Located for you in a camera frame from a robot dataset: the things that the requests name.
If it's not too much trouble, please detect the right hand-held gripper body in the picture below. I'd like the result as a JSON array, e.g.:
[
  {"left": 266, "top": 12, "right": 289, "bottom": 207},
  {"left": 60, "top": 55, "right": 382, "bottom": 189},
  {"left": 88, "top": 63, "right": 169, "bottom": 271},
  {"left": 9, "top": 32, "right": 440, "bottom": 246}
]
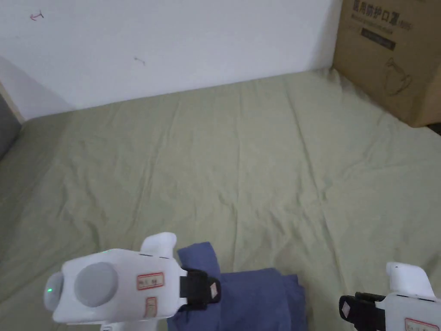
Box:
[{"left": 354, "top": 262, "right": 441, "bottom": 331}]

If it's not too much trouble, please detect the brown cardboard carton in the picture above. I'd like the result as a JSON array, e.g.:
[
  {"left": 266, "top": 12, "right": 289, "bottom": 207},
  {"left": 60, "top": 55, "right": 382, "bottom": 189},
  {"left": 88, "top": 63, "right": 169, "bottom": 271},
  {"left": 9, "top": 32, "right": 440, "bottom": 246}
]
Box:
[{"left": 332, "top": 0, "right": 441, "bottom": 128}]

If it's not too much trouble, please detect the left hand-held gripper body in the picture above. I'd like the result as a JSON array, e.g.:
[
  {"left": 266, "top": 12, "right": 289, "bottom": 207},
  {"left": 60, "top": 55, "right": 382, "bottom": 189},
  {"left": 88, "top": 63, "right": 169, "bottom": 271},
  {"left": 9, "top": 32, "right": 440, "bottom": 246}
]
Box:
[{"left": 44, "top": 232, "right": 194, "bottom": 331}]

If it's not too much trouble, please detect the dark blue garment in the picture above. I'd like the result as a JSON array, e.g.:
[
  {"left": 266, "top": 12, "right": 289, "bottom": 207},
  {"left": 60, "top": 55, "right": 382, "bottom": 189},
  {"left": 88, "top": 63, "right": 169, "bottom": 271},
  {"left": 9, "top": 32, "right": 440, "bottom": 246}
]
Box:
[{"left": 166, "top": 241, "right": 308, "bottom": 331}]

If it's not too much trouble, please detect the bed with pale green sheet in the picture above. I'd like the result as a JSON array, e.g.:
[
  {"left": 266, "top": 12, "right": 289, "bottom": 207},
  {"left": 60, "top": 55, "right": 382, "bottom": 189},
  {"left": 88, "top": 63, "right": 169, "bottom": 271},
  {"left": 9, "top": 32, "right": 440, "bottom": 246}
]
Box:
[{"left": 0, "top": 66, "right": 441, "bottom": 331}]

